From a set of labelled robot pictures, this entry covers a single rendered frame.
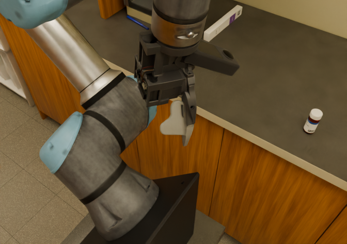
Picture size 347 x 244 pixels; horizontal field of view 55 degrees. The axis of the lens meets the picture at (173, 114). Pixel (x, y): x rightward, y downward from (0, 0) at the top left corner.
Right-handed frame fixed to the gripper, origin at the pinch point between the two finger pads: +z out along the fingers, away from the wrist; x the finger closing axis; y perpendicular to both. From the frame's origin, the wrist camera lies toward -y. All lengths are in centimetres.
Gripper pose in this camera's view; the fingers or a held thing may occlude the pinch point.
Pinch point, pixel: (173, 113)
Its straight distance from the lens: 64.7
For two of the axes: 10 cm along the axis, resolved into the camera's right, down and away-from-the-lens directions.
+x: 3.6, 7.6, -5.4
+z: -1.2, 6.1, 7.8
